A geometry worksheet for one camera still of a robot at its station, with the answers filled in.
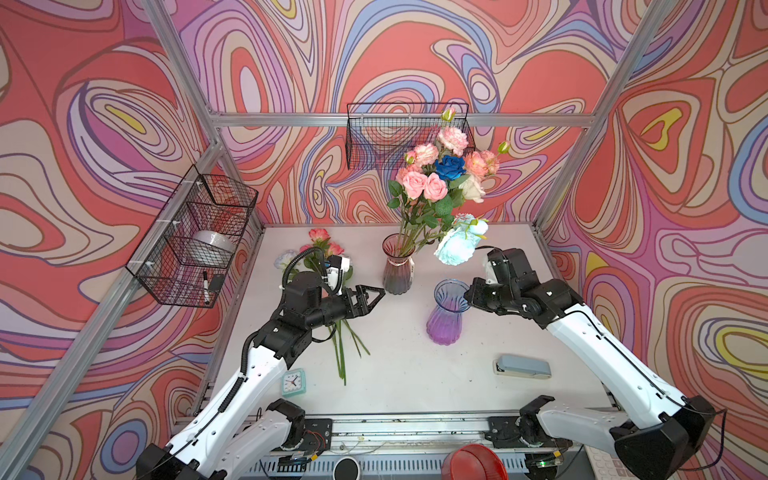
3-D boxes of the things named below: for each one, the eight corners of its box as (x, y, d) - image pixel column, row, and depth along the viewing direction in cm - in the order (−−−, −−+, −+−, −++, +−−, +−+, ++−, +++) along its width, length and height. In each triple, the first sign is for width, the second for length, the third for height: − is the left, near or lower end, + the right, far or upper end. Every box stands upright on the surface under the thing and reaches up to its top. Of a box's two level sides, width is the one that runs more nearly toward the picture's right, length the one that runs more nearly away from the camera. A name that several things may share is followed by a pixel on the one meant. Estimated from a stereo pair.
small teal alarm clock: (284, 398, 81) (282, 395, 79) (285, 374, 85) (282, 371, 83) (306, 393, 82) (303, 390, 80) (305, 370, 86) (303, 367, 84)
